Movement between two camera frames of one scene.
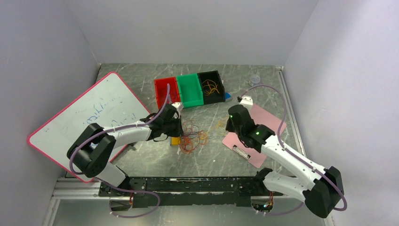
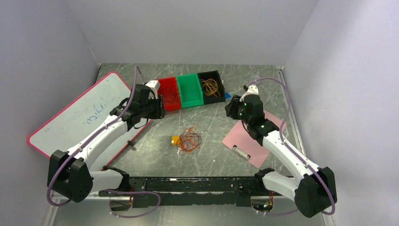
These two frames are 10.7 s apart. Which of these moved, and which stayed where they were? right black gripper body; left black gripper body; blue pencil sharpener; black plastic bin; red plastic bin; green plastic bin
Moved: right black gripper body; left black gripper body
Stayed: red plastic bin; green plastic bin; black plastic bin; blue pencil sharpener
